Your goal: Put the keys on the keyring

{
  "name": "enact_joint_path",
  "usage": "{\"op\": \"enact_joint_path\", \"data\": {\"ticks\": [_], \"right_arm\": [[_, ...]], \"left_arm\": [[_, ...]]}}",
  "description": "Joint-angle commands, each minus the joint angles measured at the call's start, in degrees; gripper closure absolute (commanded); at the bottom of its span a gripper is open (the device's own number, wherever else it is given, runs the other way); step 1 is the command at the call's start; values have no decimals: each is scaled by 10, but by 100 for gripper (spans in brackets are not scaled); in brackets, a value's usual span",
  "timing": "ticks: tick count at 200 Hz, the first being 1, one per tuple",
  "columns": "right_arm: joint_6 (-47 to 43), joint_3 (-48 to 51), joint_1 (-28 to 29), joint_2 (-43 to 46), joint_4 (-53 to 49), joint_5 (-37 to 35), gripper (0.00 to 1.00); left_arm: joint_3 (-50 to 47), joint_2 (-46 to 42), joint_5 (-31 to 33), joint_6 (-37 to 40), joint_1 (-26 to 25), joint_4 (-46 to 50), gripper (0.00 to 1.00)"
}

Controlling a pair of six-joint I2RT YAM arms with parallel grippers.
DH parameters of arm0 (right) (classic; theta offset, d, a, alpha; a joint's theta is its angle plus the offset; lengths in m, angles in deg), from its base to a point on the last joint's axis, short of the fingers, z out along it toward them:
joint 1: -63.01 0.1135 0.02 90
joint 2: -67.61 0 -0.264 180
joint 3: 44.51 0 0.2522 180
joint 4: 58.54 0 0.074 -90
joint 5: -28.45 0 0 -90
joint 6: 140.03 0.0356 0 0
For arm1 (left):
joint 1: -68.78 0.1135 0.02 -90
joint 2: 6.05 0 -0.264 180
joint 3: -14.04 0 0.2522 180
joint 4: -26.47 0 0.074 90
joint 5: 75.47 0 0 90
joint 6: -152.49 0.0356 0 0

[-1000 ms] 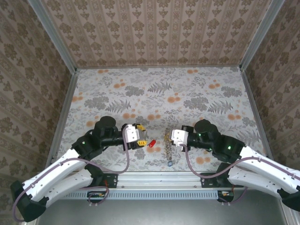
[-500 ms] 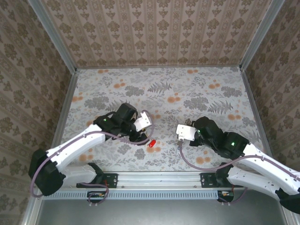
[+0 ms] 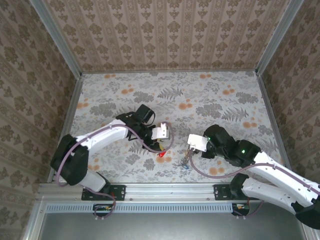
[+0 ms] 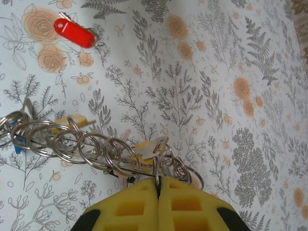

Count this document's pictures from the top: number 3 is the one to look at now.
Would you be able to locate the grey metal sheet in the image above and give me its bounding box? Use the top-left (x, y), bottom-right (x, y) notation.
top-left (29, 202), bottom-right (313, 240)

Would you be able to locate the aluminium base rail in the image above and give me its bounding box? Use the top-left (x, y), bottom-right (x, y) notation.
top-left (37, 182), bottom-right (251, 202)

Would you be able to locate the aluminium table edge rail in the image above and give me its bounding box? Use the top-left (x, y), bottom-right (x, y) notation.
top-left (256, 73), bottom-right (292, 168)
top-left (80, 69), bottom-right (260, 75)
top-left (48, 73), bottom-right (85, 183)

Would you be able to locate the slotted grey cable duct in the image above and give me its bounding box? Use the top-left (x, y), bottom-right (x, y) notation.
top-left (46, 202), bottom-right (235, 214)

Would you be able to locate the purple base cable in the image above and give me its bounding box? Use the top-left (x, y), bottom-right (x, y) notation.
top-left (83, 187), bottom-right (119, 222)
top-left (232, 199), bottom-right (265, 221)

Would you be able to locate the aluminium frame post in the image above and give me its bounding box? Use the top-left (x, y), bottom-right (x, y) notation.
top-left (255, 0), bottom-right (305, 75)
top-left (29, 0), bottom-right (83, 77)

